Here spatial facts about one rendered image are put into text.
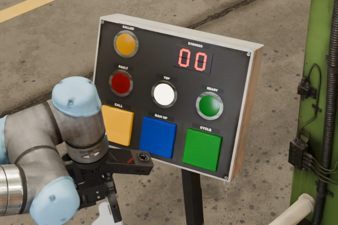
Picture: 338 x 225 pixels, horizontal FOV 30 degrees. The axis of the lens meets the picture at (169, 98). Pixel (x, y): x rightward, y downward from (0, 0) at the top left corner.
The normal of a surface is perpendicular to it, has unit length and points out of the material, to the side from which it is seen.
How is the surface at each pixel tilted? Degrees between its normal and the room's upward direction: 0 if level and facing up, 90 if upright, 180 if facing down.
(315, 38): 90
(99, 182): 0
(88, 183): 0
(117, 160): 28
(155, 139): 60
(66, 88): 0
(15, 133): 24
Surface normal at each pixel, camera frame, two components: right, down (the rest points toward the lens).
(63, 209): 0.44, 0.60
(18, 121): -0.07, -0.71
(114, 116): -0.39, 0.21
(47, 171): 0.32, -0.76
